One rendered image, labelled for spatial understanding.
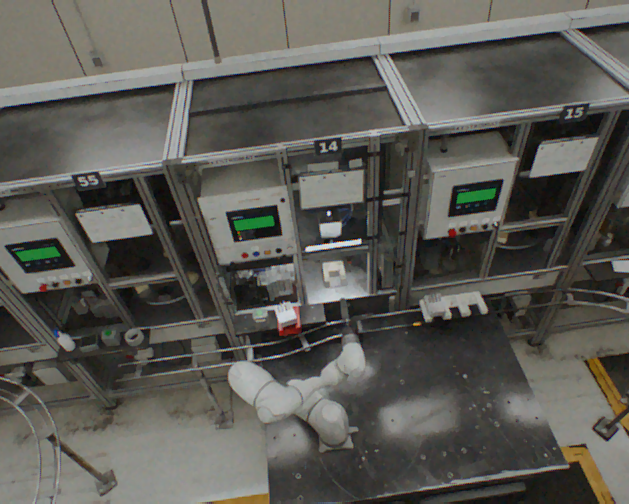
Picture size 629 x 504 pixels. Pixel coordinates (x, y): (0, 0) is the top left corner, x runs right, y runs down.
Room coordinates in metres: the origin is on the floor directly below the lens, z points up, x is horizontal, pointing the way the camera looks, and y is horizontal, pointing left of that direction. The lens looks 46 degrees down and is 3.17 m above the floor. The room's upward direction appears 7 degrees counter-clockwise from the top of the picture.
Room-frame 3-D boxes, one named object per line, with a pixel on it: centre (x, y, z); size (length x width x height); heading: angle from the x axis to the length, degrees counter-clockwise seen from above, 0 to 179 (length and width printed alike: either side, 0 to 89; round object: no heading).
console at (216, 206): (1.84, 0.28, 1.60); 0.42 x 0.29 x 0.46; 91
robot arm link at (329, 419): (1.03, 0.00, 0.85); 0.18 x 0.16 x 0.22; 44
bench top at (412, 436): (1.22, -0.38, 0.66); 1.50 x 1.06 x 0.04; 91
